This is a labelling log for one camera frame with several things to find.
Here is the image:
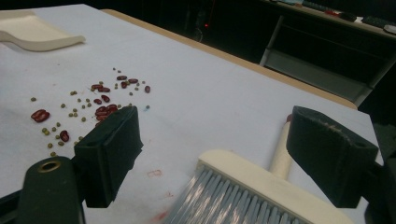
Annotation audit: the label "cream hand brush grey bristles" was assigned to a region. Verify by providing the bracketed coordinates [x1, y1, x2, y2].
[162, 114, 356, 224]

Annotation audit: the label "white table frame legs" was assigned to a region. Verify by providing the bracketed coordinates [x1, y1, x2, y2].
[260, 0, 396, 106]

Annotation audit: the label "small black item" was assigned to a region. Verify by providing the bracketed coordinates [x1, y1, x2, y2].
[339, 12, 358, 22]

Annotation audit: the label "wooden table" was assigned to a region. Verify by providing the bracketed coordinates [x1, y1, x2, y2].
[100, 8, 359, 110]

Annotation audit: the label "white table cover sheet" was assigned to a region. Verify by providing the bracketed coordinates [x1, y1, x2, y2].
[0, 3, 385, 224]

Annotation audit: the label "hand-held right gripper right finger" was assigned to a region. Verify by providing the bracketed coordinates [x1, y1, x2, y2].
[286, 105, 379, 209]

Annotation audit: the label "cream dustpan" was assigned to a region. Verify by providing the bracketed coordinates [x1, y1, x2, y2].
[0, 9, 87, 52]

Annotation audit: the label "red and green beans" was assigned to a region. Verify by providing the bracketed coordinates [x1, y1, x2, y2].
[30, 66, 152, 158]

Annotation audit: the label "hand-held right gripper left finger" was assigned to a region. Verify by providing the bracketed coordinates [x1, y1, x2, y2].
[73, 105, 145, 209]

